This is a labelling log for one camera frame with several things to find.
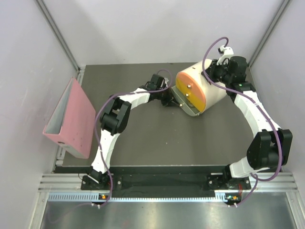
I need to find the aluminium frame rail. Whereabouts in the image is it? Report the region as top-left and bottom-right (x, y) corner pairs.
(38, 173), (297, 192)

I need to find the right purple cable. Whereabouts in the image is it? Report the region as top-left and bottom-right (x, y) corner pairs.
(202, 37), (284, 207)

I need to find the orange drawer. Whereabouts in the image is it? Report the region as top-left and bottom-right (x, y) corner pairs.
(176, 72), (205, 102)

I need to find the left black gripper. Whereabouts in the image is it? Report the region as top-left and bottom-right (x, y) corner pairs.
(156, 85), (181, 107)

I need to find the grey bottom drawer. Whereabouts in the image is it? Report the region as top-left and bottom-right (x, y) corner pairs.
(171, 86), (201, 117)

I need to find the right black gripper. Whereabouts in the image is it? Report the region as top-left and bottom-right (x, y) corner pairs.
(200, 62), (231, 87)

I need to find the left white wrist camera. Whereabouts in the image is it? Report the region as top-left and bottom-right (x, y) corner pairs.
(163, 77), (172, 88)

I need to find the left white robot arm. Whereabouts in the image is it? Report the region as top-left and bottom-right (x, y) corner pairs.
(88, 74), (181, 189)

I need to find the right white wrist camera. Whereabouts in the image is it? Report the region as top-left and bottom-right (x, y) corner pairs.
(216, 45), (234, 65)

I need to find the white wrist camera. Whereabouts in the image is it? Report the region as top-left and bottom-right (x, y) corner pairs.
(163, 77), (172, 88)
(216, 45), (234, 65)

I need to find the yellow drawer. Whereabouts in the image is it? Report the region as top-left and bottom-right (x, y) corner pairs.
(176, 79), (206, 112)

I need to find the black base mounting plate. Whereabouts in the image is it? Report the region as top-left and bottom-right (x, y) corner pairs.
(81, 166), (251, 191)

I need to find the pink binder box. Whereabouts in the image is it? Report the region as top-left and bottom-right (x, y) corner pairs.
(43, 78), (96, 159)

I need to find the white slotted cable duct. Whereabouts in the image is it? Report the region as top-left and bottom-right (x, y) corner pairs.
(47, 191), (228, 203)

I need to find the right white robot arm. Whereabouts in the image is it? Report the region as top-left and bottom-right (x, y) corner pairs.
(202, 56), (293, 189)

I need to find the white round drawer organizer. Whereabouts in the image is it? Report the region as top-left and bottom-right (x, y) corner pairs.
(181, 62), (226, 114)

